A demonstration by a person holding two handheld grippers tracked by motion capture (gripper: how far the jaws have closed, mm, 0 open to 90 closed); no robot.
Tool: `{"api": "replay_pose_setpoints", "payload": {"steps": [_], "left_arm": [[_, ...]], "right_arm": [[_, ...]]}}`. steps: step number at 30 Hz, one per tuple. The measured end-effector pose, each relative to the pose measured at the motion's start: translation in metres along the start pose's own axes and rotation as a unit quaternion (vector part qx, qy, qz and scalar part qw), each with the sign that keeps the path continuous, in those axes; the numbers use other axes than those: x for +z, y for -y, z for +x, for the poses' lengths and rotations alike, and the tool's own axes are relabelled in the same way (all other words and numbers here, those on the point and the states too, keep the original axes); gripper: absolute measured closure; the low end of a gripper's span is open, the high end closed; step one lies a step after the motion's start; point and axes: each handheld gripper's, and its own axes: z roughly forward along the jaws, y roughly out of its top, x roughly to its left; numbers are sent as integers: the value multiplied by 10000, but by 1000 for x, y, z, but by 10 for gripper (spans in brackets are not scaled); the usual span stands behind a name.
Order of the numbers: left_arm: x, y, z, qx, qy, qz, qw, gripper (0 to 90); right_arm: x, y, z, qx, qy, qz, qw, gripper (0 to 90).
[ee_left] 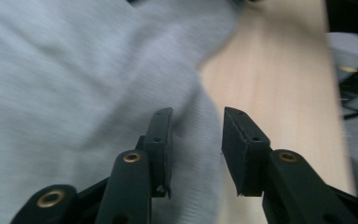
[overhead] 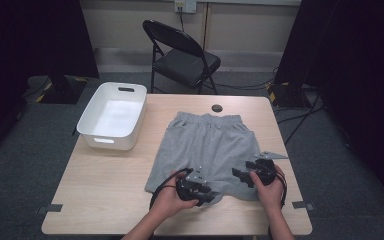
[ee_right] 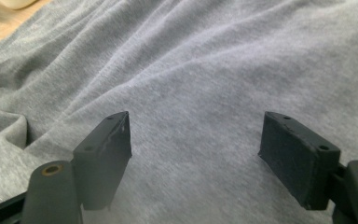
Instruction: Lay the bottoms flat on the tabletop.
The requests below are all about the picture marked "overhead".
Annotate black plugged-in wall cable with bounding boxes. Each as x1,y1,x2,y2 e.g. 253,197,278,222
178,7,186,33

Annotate hand-held gripper cable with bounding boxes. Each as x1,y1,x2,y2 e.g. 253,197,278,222
274,170,288,210
148,167,195,212

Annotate beige wall conduit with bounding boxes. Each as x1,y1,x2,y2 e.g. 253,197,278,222
201,2,212,52

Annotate black curtain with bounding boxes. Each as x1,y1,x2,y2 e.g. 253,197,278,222
274,0,384,214
0,0,100,168

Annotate black folding chair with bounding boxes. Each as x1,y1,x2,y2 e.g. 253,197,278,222
142,19,222,96

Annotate grey tape marker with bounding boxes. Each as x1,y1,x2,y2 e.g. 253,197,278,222
291,200,315,211
36,203,64,215

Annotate white plastic basket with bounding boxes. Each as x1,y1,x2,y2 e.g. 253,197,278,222
76,81,148,152

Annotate black floor cable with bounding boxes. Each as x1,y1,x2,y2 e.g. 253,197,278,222
275,93,326,146
209,67,278,92

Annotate left hand-held gripper cable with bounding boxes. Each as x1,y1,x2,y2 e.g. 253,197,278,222
148,167,195,212

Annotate person's right hand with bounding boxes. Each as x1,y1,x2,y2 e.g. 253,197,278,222
249,164,286,215

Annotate black stand base striped tape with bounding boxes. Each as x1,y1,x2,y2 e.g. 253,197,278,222
265,81,315,110
26,74,90,105

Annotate white wall socket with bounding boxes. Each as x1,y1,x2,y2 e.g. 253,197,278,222
174,0,198,15

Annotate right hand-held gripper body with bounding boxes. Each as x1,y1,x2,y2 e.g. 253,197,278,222
246,151,290,188

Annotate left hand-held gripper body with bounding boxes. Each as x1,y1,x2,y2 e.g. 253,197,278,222
175,165,215,208

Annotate right hand-held gripper cable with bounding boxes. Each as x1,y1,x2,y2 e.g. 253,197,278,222
274,170,288,210

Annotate person's left hand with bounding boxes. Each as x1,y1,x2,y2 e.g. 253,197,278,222
149,169,200,222

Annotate grey shorts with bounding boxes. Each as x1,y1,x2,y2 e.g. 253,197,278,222
143,111,262,206

